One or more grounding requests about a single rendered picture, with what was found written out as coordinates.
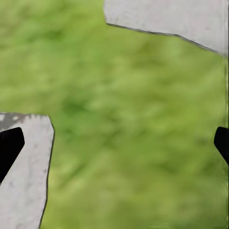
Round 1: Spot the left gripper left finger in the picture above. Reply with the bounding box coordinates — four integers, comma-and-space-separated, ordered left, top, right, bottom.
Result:
0, 127, 25, 184

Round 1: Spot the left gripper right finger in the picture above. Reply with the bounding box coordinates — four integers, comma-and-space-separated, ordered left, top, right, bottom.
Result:
214, 127, 229, 165

